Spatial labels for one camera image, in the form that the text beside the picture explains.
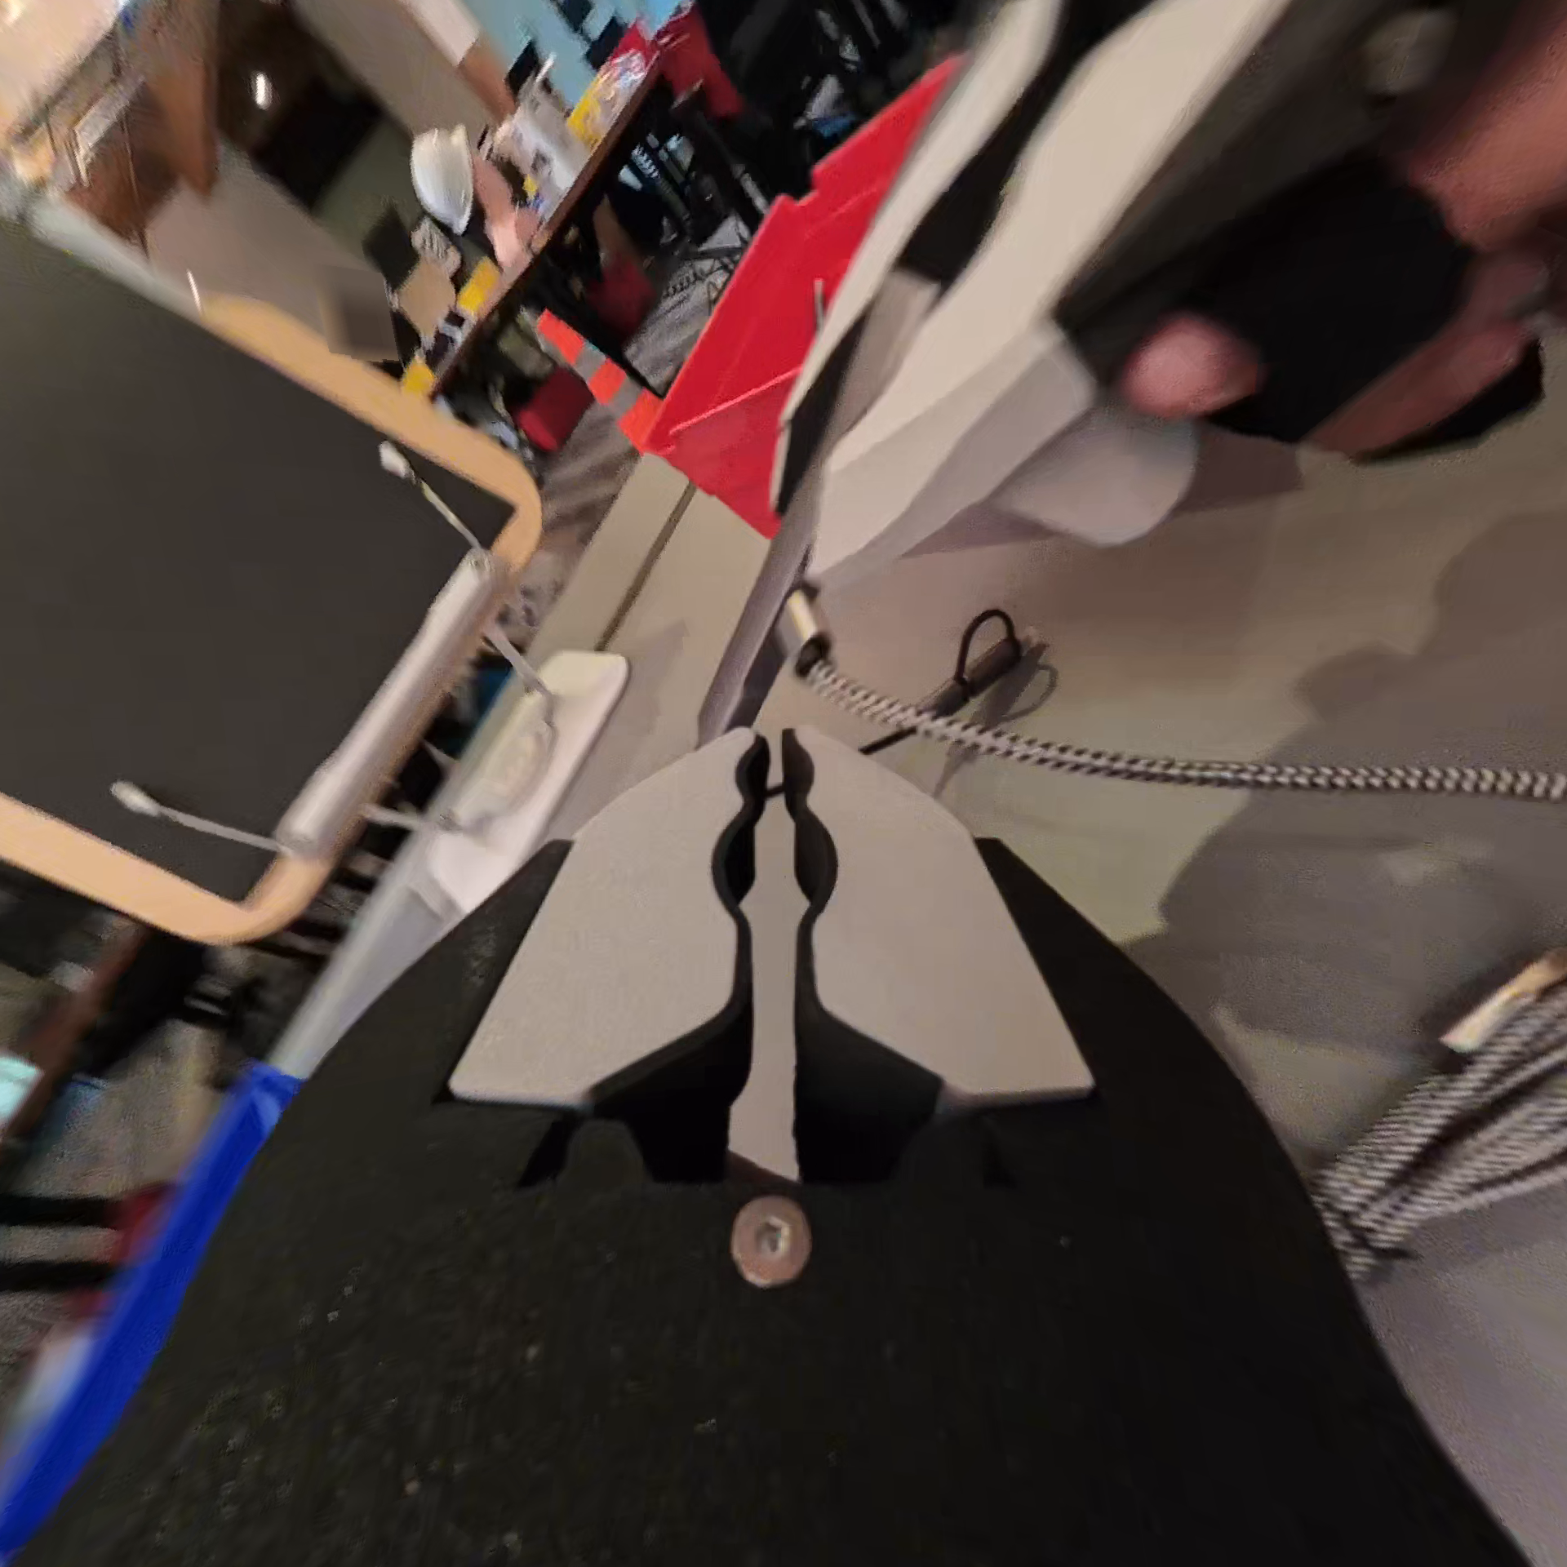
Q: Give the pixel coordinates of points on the long wooden table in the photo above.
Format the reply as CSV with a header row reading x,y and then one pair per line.
x,y
574,196

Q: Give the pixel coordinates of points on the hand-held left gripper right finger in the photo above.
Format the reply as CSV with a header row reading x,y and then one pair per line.
x,y
941,966

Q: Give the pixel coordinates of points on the wood-framed black board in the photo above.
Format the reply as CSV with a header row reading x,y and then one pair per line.
x,y
182,550

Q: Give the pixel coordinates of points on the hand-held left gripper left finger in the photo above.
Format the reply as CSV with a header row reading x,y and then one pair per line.
x,y
612,966

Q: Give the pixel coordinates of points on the grey desk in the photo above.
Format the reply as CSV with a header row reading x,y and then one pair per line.
x,y
1284,917

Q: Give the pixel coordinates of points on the red storage bin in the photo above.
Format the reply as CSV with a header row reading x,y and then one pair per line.
x,y
745,367

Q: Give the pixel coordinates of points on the person's right hand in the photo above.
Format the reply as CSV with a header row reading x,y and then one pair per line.
x,y
1518,122

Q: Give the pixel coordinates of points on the blue storage bin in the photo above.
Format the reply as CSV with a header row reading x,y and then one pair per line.
x,y
133,1285

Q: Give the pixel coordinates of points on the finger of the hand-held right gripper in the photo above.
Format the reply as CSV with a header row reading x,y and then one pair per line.
x,y
930,158
1015,367

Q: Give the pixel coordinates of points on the orange traffic cone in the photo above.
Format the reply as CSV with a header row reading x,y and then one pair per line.
x,y
599,367

